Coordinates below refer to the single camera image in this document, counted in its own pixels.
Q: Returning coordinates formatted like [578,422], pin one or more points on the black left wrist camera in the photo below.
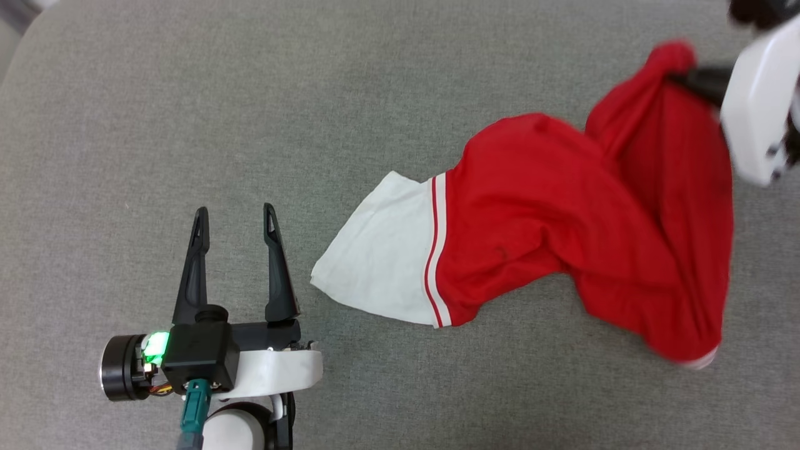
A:
[200,353]

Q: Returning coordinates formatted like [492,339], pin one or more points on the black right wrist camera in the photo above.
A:
[759,12]

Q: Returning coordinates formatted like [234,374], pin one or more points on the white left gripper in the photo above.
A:
[275,372]

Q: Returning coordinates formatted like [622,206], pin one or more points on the red white basketball jersey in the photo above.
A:
[550,212]

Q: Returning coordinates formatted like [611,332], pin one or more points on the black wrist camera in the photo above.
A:
[200,353]
[759,12]

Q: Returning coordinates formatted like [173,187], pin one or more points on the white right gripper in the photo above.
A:
[756,106]

